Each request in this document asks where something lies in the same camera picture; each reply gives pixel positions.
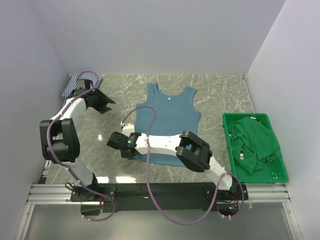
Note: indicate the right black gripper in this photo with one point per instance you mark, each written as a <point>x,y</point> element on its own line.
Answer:
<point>124,156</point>

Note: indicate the green tank top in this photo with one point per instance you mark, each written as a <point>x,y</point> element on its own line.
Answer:
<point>253,144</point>

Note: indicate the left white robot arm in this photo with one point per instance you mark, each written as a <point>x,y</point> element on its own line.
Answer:
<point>59,139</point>

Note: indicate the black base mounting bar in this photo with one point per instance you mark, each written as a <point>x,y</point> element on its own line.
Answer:
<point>169,196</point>

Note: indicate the light blue tank top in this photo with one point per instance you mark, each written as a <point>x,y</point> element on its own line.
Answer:
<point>174,114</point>

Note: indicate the blue white striped tank top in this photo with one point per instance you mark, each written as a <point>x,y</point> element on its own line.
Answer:
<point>81,80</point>

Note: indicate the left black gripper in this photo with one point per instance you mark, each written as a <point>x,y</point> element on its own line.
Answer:
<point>102,108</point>

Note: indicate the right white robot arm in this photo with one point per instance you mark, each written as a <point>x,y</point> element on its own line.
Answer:
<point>191,150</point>

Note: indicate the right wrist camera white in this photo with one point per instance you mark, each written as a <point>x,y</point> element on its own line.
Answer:
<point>127,128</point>

